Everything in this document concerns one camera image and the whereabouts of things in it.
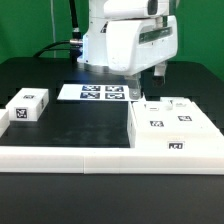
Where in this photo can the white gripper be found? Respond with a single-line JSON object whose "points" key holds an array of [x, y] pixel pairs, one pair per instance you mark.
{"points": [[136, 45]]}

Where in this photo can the white door panel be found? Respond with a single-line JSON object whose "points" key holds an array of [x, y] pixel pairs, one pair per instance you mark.
{"points": [[153, 114], [181, 113]]}

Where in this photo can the white cabinet body box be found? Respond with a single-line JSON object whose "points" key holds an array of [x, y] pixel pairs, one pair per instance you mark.
{"points": [[170, 138]]}

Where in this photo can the white cabinet top block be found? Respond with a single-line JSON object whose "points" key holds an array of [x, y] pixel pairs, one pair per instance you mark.
{"points": [[28, 104]]}

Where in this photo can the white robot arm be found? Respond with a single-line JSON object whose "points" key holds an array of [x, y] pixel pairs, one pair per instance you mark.
{"points": [[101, 12]]}

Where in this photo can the white marker sheet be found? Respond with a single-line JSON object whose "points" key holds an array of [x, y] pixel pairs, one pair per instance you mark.
{"points": [[94, 92]]}

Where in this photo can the white U-shaped fence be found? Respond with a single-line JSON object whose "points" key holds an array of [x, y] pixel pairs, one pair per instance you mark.
{"points": [[105, 160]]}

